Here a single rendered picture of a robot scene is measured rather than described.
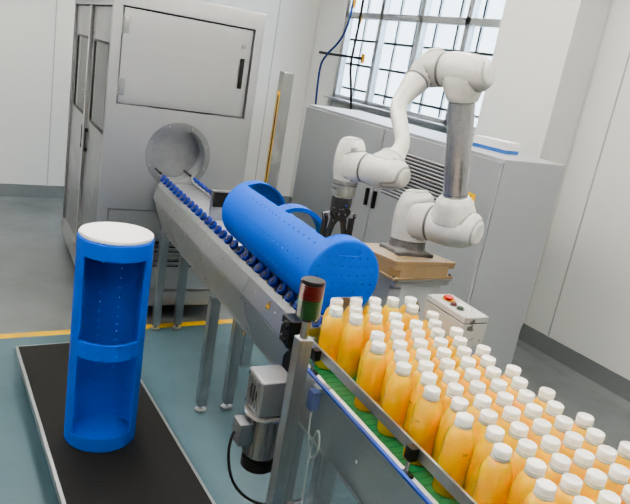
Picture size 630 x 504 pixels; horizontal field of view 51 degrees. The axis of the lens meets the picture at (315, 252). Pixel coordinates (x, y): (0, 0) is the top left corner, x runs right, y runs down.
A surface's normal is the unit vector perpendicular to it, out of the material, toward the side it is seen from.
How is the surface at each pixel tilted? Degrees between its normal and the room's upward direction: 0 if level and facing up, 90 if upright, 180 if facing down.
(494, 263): 90
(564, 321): 90
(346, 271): 90
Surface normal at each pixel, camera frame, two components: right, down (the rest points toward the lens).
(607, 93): -0.85, 0.00
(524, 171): 0.50, 0.33
